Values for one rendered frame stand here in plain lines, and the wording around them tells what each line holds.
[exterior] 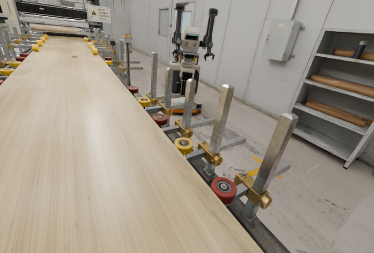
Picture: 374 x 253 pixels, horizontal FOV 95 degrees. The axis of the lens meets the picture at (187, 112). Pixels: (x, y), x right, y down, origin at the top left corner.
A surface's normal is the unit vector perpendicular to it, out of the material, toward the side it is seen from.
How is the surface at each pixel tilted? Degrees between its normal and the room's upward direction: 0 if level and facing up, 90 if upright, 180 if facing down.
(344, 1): 90
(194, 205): 0
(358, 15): 90
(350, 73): 90
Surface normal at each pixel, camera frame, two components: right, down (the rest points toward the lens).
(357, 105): -0.84, 0.15
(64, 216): 0.11, -0.89
